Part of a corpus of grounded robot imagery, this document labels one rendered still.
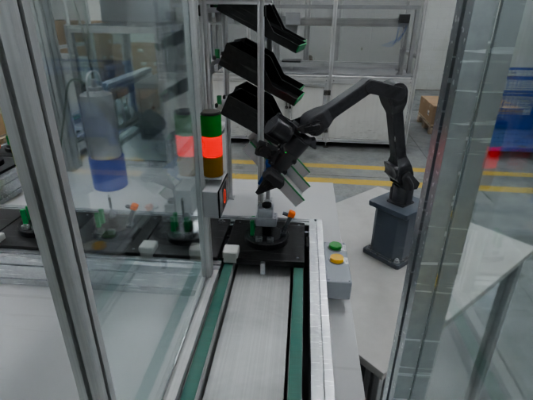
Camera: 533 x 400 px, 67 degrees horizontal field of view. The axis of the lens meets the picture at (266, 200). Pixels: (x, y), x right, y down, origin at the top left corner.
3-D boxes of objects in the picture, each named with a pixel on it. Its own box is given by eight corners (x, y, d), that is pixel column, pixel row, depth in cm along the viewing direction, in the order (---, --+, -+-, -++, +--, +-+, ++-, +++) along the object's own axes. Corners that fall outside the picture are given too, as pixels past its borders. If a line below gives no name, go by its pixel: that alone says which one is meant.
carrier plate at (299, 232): (304, 228, 139) (304, 222, 138) (304, 267, 118) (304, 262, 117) (235, 224, 141) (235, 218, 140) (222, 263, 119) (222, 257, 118)
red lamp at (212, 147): (224, 151, 100) (223, 132, 98) (220, 158, 95) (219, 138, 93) (204, 151, 100) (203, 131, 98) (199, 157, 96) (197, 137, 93)
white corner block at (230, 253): (239, 255, 123) (239, 244, 121) (237, 264, 119) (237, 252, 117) (224, 255, 124) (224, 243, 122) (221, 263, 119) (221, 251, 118)
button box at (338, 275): (343, 258, 131) (345, 241, 129) (350, 300, 112) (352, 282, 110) (322, 256, 132) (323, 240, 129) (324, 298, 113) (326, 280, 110)
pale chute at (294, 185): (302, 192, 157) (311, 186, 155) (295, 207, 145) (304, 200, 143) (252, 138, 153) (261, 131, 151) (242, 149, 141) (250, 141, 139)
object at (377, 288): (534, 254, 147) (537, 247, 146) (381, 382, 96) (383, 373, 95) (377, 191, 196) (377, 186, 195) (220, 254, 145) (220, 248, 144)
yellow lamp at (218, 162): (224, 171, 102) (224, 151, 100) (221, 178, 97) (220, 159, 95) (205, 170, 102) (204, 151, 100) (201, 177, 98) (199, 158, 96)
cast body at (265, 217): (277, 221, 128) (278, 200, 125) (276, 227, 124) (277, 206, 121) (251, 219, 128) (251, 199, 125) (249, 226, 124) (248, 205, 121)
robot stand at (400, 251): (422, 255, 141) (432, 203, 132) (396, 270, 132) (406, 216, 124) (387, 238, 151) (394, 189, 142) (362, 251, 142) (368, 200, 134)
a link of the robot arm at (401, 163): (393, 76, 118) (373, 82, 117) (408, 80, 111) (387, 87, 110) (401, 174, 133) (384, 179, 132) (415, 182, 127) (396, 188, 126)
